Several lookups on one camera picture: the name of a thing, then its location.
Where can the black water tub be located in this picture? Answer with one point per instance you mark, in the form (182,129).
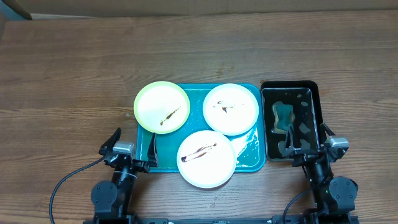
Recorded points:
(304,96)

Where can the white plate with sauce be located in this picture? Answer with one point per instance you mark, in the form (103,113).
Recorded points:
(230,109)

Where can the yellow-green plate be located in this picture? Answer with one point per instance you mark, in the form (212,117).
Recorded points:
(161,107)

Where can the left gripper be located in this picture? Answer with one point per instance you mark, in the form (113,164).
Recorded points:
(144,165)

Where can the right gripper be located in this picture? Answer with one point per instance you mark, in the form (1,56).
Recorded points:
(305,155)

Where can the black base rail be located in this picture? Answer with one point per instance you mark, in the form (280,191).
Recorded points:
(217,220)

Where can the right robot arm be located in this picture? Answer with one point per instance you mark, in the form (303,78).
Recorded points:
(334,196)

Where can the white plate with streak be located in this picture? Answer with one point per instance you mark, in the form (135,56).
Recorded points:
(206,159)

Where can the teal yellow sponge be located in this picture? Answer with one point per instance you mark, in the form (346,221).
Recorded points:
(283,117)

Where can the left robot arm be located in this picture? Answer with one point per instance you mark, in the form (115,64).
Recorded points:
(111,198)

